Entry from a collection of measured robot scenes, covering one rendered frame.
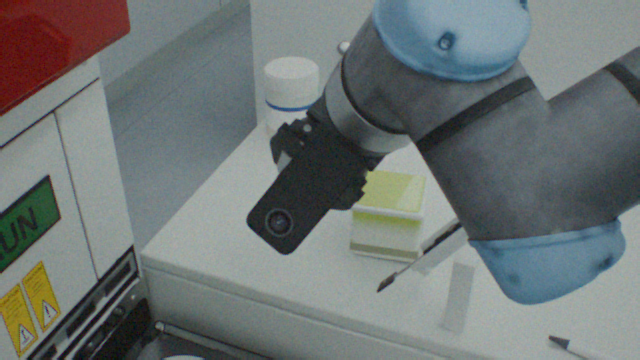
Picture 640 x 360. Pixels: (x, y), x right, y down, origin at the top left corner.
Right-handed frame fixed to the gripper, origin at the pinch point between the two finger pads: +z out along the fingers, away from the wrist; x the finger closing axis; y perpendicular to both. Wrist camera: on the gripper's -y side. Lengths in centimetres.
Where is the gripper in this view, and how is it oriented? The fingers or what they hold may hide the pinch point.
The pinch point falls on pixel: (294, 191)
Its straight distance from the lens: 64.8
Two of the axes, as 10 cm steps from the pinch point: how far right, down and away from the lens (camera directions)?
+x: -7.5, -6.7, -0.2
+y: 6.2, -7.0, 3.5
